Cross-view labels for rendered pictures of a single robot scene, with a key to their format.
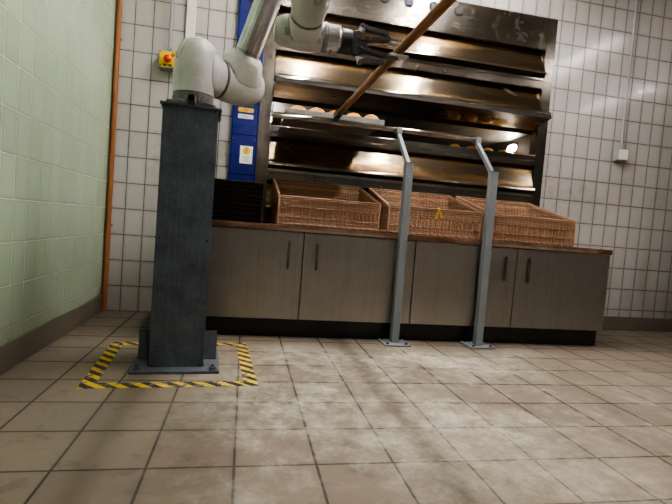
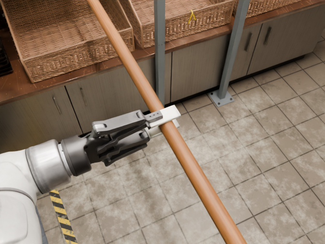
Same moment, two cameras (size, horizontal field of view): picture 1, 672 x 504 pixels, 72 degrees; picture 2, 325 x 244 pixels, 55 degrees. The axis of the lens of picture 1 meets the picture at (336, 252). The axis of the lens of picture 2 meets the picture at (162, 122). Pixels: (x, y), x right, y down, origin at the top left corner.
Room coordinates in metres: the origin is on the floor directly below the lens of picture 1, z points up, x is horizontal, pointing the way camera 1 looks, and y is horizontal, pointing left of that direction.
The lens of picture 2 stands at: (1.23, -0.07, 1.71)
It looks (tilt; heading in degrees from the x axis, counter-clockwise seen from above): 55 degrees down; 347
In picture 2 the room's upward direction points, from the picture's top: straight up
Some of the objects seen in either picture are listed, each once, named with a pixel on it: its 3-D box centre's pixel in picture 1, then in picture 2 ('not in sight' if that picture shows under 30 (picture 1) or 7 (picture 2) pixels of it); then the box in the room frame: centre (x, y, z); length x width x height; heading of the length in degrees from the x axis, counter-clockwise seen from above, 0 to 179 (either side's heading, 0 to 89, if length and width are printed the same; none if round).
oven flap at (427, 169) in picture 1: (408, 166); not in sight; (3.05, -0.42, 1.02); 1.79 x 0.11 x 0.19; 101
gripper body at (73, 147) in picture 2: (353, 42); (89, 150); (1.56, 0.00, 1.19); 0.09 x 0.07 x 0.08; 102
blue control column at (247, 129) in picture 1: (244, 158); not in sight; (3.76, 0.79, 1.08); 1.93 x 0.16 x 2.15; 11
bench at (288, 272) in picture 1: (396, 282); (154, 56); (2.75, -0.37, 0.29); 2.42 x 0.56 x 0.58; 101
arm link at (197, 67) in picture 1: (197, 68); not in sight; (1.86, 0.60, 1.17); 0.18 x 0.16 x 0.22; 140
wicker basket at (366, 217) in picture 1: (322, 203); (66, 18); (2.68, 0.10, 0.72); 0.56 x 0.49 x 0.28; 102
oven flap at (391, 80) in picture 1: (414, 84); not in sight; (3.05, -0.42, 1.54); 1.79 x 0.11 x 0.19; 101
